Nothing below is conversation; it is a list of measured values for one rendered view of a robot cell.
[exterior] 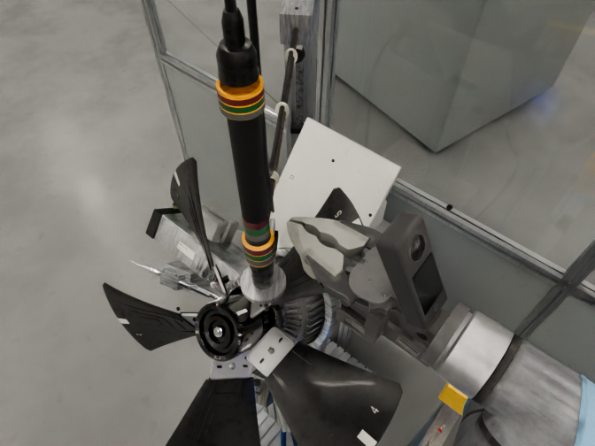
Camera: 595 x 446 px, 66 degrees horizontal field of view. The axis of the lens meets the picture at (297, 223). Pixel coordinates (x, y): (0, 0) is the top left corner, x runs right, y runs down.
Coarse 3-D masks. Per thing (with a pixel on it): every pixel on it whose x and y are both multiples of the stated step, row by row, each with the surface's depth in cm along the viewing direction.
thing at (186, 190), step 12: (180, 168) 95; (192, 168) 90; (180, 180) 97; (192, 180) 91; (180, 192) 99; (192, 192) 92; (180, 204) 104; (192, 204) 93; (192, 216) 95; (192, 228) 103; (204, 228) 91; (204, 240) 92
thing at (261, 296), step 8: (272, 224) 65; (248, 272) 70; (280, 272) 70; (248, 280) 70; (280, 280) 70; (248, 288) 69; (256, 288) 69; (272, 288) 69; (280, 288) 69; (248, 296) 68; (256, 296) 68; (264, 296) 68; (272, 296) 68; (280, 296) 69
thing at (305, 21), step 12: (288, 0) 99; (300, 0) 99; (312, 0) 99; (288, 12) 96; (300, 12) 96; (312, 12) 96; (288, 24) 97; (300, 24) 97; (312, 24) 97; (288, 36) 99; (300, 36) 99; (312, 36) 100
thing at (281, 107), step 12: (228, 0) 35; (252, 0) 44; (252, 12) 45; (252, 24) 46; (252, 36) 47; (288, 60) 88; (288, 72) 86; (288, 84) 84; (276, 108) 80; (288, 108) 80; (264, 120) 56; (276, 132) 76; (276, 144) 74; (276, 156) 72; (276, 180) 71
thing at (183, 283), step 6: (138, 264) 119; (150, 270) 116; (156, 270) 116; (180, 282) 111; (186, 282) 111; (192, 282) 111; (186, 288) 110; (192, 288) 110; (198, 288) 109; (204, 288) 109; (204, 294) 108; (210, 294) 107
